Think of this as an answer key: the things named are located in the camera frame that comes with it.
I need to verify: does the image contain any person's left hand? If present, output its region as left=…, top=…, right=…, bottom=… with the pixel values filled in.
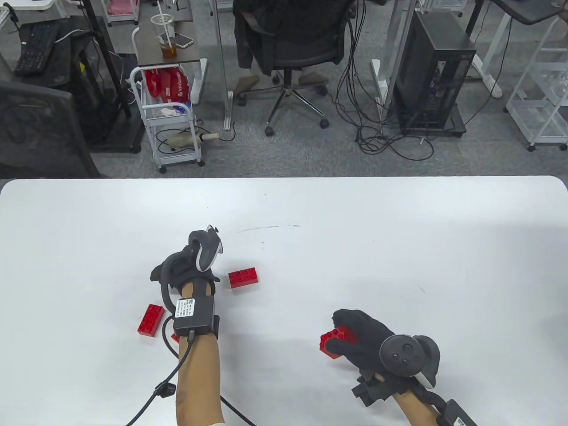
left=150, top=250, right=221, bottom=307

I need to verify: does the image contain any person's right hand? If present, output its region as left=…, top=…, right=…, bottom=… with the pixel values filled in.
left=332, top=309, right=398, bottom=407

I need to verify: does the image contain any stack of red toy bricks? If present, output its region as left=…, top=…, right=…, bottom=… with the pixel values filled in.
left=319, top=326, right=359, bottom=359

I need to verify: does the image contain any person's right forearm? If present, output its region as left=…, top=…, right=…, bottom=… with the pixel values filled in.
left=393, top=390, right=440, bottom=426

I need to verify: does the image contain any person's left forearm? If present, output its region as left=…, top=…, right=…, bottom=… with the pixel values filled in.
left=175, top=282, right=225, bottom=426

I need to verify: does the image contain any grey left hand controller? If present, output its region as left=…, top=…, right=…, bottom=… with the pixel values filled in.
left=158, top=226, right=224, bottom=316

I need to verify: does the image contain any grey hand controller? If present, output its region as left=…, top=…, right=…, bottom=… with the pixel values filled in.
left=379, top=334, right=441, bottom=390
left=158, top=226, right=224, bottom=316

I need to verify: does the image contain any grey right hand controller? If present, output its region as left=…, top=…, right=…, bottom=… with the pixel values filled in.
left=379, top=334, right=441, bottom=390

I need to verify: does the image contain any black left wrist sensor box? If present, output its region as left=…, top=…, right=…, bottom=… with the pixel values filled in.
left=172, top=298, right=221, bottom=340

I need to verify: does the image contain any black wrist sensor box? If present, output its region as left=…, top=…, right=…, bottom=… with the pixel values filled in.
left=437, top=399, right=477, bottom=426
left=172, top=298, right=221, bottom=340

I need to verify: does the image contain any black right wrist sensor box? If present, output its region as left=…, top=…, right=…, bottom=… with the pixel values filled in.
left=437, top=399, right=477, bottom=426

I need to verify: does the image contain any white rolling cart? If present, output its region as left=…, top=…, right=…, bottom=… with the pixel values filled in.
left=130, top=66, right=206, bottom=174

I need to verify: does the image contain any red snack bag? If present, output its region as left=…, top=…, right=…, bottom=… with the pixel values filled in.
left=145, top=68, right=192, bottom=108

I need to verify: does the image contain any black mesh office chair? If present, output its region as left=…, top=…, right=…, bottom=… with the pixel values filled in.
left=0, top=81, right=103, bottom=179

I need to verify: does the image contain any brown side table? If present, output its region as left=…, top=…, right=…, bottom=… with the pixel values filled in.
left=133, top=0, right=209, bottom=106

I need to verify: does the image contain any plastic iced tea cup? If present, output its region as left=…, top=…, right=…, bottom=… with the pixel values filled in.
left=150, top=0, right=179, bottom=61

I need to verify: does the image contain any black pole stand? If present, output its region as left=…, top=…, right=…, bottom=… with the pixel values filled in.
left=81, top=0, right=143, bottom=154

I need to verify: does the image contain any black tower base tray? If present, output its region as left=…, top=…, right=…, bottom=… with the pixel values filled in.
left=398, top=106, right=467, bottom=137

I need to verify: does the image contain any black swivel office chair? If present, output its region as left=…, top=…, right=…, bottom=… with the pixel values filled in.
left=240, top=0, right=355, bottom=137

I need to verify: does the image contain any black keyboard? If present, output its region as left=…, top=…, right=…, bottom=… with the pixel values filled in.
left=13, top=21, right=61, bottom=77

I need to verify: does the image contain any black computer tower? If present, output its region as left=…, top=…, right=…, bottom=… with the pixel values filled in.
left=393, top=10, right=477, bottom=134

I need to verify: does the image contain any white angled desk leg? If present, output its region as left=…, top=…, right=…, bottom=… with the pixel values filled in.
left=470, top=0, right=515, bottom=99

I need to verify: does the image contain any black desktop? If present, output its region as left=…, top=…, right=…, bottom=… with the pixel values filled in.
left=490, top=0, right=568, bottom=26

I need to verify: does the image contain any bundle of black cables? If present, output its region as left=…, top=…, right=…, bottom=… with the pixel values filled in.
left=334, top=0, right=435, bottom=162

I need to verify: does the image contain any aluminium frame post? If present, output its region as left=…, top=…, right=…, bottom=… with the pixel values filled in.
left=214, top=0, right=237, bottom=132

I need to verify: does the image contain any white wire rack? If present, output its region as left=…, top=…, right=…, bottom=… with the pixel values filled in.
left=505, top=17, right=568, bottom=152

